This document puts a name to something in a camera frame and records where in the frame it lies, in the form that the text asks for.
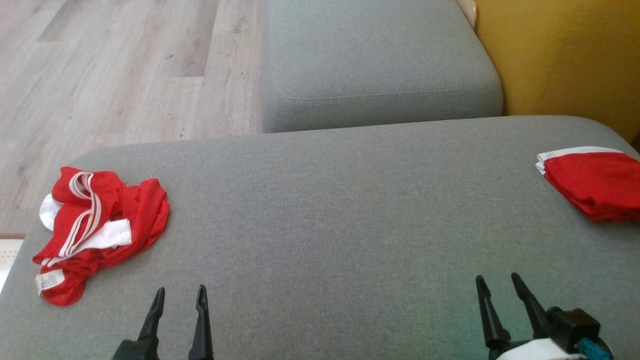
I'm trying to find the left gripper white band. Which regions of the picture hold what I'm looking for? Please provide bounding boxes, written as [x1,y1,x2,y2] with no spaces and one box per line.
[111,284,215,360]

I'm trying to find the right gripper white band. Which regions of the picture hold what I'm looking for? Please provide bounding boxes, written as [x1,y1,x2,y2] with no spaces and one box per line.
[475,272,587,360]

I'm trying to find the white floor mat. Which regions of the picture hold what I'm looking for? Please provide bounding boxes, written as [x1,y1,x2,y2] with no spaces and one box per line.
[0,234,26,293]

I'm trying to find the large grey sofa seat cushion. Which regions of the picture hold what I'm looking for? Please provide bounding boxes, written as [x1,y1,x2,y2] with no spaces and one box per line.
[0,115,640,360]

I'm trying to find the folded red white garment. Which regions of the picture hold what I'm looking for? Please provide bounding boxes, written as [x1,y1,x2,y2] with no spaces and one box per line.
[536,146,640,223]

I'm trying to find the red white basketball jersey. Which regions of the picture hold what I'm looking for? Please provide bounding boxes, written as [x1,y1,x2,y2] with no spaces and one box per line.
[32,166,171,307]

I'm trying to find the small grey sofa cushion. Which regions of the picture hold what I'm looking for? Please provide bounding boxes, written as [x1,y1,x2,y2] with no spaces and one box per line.
[261,0,504,134]

